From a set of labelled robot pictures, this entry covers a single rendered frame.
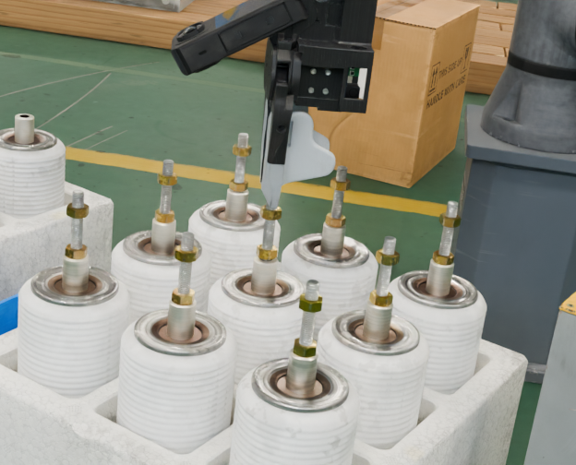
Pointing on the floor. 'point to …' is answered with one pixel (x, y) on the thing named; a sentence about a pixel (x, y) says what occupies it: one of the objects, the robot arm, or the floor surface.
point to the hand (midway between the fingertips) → (265, 190)
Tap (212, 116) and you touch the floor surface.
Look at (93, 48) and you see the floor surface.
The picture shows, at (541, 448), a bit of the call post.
